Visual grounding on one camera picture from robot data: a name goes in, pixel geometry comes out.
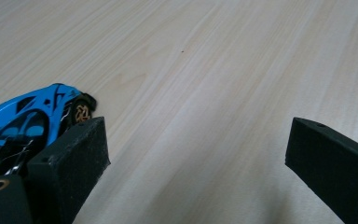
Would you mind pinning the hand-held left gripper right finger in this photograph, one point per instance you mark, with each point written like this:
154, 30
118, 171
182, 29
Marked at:
335, 161

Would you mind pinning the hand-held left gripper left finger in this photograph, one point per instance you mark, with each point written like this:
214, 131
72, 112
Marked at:
68, 161

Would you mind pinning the blue toy car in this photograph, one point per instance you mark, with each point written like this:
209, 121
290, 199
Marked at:
21, 121

